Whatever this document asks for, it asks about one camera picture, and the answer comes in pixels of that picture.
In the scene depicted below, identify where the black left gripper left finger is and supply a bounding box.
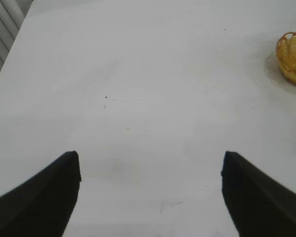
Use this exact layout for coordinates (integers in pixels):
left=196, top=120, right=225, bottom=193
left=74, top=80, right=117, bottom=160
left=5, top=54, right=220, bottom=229
left=0, top=150, right=82, bottom=237

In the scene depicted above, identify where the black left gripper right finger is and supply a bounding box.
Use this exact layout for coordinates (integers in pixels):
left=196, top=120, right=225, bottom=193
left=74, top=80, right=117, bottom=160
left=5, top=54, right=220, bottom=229
left=221, top=151, right=296, bottom=237

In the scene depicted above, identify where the clear round film mat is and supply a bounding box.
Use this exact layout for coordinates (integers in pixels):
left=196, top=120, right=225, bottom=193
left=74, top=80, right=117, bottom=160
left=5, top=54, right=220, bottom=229
left=264, top=51, right=296, bottom=96

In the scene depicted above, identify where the white ribbed panel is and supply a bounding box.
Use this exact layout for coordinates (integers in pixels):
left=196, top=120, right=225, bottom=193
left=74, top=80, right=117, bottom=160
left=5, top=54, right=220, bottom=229
left=0, top=0, right=34, bottom=93

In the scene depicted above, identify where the yellow orange woven basket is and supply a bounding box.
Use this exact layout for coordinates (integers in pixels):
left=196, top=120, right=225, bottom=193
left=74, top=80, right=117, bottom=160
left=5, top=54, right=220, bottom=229
left=275, top=28, right=296, bottom=86

